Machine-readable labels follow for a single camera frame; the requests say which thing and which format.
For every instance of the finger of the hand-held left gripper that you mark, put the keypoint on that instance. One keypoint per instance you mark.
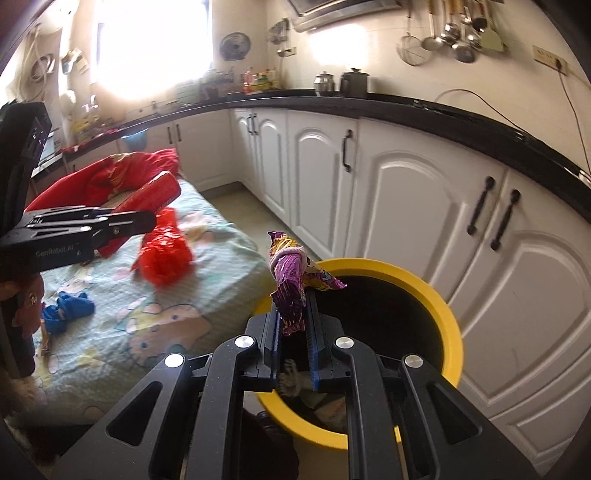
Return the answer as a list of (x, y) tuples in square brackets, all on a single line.
[(131, 222), (69, 212)]

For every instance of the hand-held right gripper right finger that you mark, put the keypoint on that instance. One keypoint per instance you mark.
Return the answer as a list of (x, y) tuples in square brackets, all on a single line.
[(315, 355)]

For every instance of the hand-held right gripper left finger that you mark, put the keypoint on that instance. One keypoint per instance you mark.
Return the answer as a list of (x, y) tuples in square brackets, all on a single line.
[(278, 350)]

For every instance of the red plastic bag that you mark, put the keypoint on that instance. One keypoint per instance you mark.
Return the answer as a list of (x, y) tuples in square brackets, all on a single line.
[(164, 258)]

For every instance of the purple snack wrapper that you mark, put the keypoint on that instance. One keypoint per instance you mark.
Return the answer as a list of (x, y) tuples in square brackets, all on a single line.
[(291, 277)]

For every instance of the blue plastic bag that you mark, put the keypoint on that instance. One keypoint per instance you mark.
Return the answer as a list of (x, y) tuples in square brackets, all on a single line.
[(69, 309)]

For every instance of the yellow-rimmed black trash bin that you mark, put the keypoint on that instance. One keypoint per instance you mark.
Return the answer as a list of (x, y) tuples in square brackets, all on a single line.
[(392, 272)]

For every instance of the person's left forearm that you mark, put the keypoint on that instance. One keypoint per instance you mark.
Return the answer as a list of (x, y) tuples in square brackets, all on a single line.
[(25, 314)]

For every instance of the red floral blanket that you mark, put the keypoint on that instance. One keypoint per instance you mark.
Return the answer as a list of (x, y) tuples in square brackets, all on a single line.
[(134, 166)]

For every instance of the blue basin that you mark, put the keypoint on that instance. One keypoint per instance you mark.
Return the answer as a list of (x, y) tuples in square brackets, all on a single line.
[(135, 140)]

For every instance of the cartoon printed bed sheet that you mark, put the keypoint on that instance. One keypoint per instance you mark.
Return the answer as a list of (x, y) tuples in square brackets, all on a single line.
[(207, 286)]

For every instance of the window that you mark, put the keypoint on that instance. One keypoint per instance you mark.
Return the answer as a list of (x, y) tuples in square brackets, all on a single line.
[(157, 46)]

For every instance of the white lower cabinets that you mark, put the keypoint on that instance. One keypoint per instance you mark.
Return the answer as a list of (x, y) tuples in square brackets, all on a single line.
[(401, 184)]

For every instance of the steel kettle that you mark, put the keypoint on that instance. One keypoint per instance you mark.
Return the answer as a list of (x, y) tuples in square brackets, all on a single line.
[(324, 84)]

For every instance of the black pot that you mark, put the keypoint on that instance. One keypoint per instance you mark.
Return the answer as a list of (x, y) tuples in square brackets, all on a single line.
[(354, 83)]

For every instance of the black kitchen countertop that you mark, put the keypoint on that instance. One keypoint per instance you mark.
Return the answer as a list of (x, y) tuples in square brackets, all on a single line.
[(461, 115)]

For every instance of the large steel ladle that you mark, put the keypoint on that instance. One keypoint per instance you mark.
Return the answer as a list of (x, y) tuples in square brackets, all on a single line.
[(464, 50)]

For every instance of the green spatula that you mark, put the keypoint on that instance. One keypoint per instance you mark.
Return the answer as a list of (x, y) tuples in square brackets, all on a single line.
[(491, 41)]

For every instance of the small wall fan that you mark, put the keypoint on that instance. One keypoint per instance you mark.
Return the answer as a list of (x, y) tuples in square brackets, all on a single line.
[(234, 46)]

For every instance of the beige wall power outlet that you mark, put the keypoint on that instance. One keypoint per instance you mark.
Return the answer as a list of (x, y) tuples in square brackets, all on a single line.
[(547, 57)]

